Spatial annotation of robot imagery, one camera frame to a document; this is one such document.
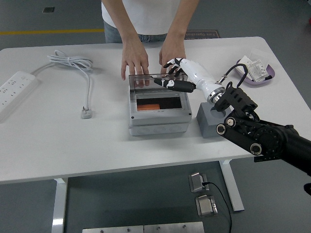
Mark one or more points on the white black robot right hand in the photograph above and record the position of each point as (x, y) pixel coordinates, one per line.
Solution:
(196, 72)

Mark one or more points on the person's right hand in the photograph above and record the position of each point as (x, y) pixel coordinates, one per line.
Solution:
(134, 57)

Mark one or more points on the person's left hand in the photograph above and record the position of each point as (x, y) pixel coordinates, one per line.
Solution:
(172, 51)

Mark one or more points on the transparent hinged box lid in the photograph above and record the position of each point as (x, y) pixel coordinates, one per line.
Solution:
(155, 87)

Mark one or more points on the orange cylinder battery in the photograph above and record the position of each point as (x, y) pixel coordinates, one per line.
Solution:
(148, 107)

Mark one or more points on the person's left forearm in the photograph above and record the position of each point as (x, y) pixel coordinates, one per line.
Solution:
(181, 19)

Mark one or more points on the person's right forearm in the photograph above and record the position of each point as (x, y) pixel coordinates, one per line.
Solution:
(124, 19)

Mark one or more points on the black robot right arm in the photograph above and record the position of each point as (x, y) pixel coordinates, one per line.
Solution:
(267, 138)

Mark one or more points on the grey block battery holder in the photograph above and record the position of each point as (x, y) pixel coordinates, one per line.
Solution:
(206, 126)

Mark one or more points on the grey plastic junction box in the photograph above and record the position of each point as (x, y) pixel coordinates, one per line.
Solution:
(158, 121)

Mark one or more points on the black floor sign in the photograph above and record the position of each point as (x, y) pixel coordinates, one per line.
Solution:
(205, 34)

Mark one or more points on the person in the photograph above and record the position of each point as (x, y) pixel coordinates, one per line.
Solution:
(150, 14)

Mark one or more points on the small white carton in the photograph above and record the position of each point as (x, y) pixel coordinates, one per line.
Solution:
(245, 59)

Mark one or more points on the small black part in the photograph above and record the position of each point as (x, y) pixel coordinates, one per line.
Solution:
(268, 77)

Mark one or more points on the purple tray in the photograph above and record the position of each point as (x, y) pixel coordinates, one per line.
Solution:
(270, 72)

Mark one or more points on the yellow floor tape line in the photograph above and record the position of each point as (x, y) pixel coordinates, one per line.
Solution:
(48, 31)

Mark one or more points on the dark floor hatch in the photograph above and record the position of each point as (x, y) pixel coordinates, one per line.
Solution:
(48, 9)

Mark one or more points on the white table leg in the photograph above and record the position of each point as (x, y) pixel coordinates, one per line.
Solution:
(59, 206)
(233, 189)

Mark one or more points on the white power strip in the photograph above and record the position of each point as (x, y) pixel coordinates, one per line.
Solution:
(14, 89)

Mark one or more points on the metal base plate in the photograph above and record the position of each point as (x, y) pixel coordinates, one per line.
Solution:
(111, 230)
(172, 228)

